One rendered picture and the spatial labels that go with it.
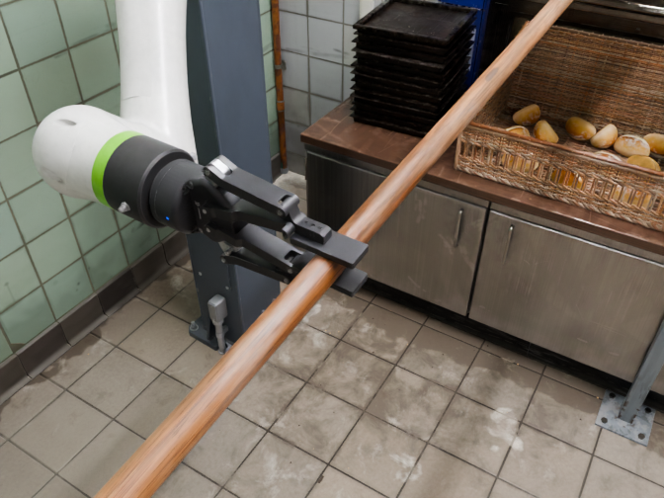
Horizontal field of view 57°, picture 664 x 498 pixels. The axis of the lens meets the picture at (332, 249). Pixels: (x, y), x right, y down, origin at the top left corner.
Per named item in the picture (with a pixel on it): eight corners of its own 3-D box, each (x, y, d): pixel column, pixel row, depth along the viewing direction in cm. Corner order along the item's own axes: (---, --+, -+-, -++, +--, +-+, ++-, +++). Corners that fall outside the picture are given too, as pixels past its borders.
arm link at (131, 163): (110, 232, 70) (86, 165, 63) (180, 178, 77) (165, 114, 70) (148, 251, 67) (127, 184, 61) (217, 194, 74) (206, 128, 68)
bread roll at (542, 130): (553, 129, 173) (537, 141, 175) (563, 144, 176) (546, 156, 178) (539, 113, 181) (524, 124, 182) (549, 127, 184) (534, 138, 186)
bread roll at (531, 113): (541, 99, 188) (550, 114, 187) (527, 110, 193) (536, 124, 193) (520, 108, 183) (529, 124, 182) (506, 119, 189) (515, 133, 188)
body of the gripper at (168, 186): (189, 141, 67) (257, 167, 63) (202, 202, 73) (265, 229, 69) (139, 177, 62) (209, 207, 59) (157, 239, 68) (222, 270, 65)
